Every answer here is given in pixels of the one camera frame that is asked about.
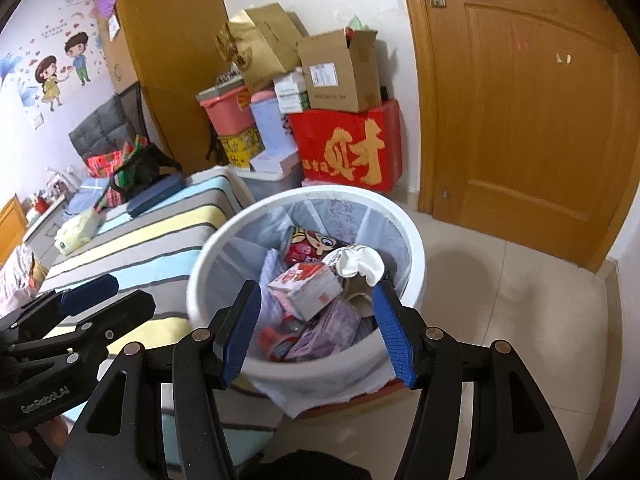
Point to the white paper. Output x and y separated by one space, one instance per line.
360 262

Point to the wooden headboard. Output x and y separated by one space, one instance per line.
12 225

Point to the red cup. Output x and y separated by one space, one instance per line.
40 205

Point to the small white box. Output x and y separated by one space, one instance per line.
289 82
292 102

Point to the grey nightstand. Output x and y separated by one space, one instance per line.
40 230

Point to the pink carton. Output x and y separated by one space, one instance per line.
305 290

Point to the red box gold print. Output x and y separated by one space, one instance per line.
345 150

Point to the gold paper bag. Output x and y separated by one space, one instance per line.
265 45

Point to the yellow patterned box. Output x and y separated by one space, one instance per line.
242 147

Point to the striped bed sheet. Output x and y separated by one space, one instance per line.
150 240

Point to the brown cardboard box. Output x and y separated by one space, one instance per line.
335 90

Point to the wooden door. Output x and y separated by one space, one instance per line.
525 135

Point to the black mesh chair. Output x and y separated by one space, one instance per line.
135 110

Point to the flat white pink box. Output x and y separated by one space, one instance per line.
275 161

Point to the white trash bin with liner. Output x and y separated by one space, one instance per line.
400 225

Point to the grey quilted cushion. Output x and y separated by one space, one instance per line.
100 130

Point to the blue folded cloth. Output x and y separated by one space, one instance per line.
87 195

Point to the red green plaid cloth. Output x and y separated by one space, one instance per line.
102 162

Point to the yellow-green tissue pack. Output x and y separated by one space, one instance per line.
75 235

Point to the cartoon couple wall sticker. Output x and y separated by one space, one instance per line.
50 75

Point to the pink storage bin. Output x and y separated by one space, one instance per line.
227 115

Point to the white paper tag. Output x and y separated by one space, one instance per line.
114 26

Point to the light blue box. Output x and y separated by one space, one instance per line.
272 125

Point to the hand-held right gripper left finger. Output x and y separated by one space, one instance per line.
242 345

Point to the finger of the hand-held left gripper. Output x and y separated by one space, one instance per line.
90 292
130 310

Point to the pink blanket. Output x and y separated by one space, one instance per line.
15 280

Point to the white wall switch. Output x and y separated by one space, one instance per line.
38 120

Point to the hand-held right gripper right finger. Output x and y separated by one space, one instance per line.
395 335

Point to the translucent storage box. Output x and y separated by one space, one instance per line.
270 185

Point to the black bag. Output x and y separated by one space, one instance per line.
145 165

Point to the dark blue case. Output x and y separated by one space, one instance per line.
155 195

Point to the wooden wardrobe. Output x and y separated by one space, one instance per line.
175 35

